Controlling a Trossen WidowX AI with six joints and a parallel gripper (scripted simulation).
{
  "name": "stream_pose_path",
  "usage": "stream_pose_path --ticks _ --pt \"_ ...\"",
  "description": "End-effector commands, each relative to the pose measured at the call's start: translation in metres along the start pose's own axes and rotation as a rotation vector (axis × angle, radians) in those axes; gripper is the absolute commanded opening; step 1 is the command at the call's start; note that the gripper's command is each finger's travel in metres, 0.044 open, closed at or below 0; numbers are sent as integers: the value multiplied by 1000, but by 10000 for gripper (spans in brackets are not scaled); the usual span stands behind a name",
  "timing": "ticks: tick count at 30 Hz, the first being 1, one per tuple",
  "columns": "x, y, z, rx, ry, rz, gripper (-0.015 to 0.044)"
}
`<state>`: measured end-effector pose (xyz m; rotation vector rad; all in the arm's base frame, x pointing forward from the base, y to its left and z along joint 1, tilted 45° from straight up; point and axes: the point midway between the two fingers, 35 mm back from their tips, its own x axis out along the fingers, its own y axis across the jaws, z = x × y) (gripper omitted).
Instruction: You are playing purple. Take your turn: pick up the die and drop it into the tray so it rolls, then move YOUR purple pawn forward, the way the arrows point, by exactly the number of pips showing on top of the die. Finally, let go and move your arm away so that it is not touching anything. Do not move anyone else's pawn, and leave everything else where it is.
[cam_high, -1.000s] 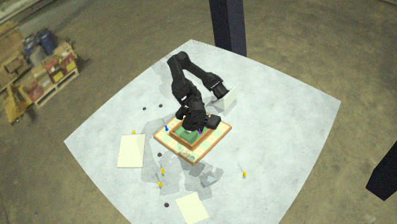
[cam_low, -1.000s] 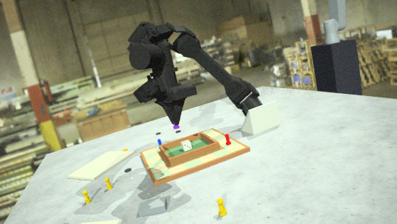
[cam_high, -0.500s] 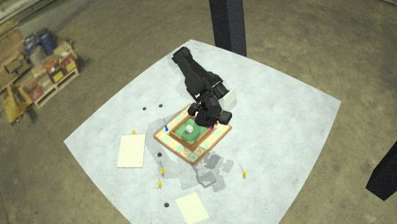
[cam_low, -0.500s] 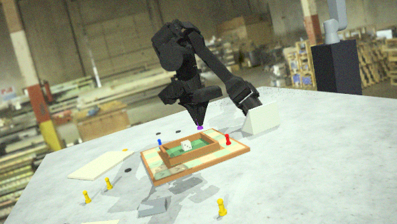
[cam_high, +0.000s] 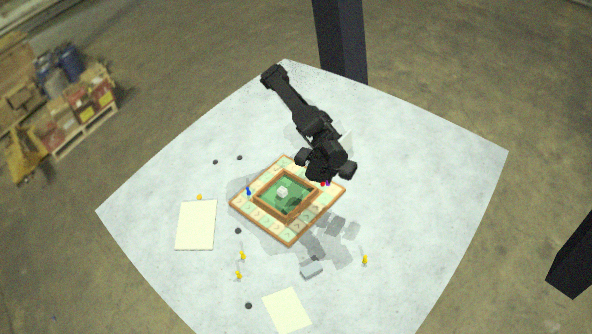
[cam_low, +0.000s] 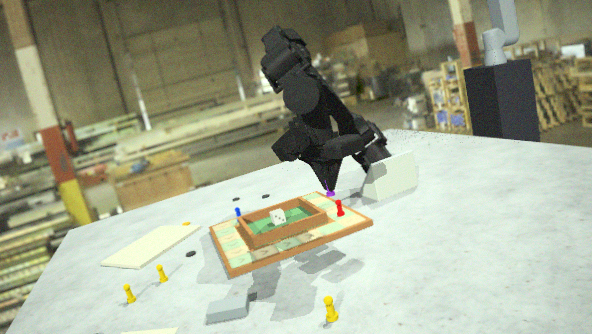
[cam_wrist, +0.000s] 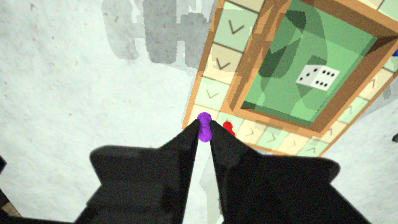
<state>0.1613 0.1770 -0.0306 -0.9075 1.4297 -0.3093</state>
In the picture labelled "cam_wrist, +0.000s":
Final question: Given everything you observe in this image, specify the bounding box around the red game pawn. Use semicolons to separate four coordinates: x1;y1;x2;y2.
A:
223;122;235;136

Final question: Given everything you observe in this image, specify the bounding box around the purple pawn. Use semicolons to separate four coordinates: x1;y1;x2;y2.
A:
197;112;212;142

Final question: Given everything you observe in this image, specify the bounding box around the orange wooden board frame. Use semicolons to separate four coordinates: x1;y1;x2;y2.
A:
181;0;398;157

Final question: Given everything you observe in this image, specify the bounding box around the white die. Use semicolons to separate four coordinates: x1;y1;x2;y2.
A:
296;65;340;91

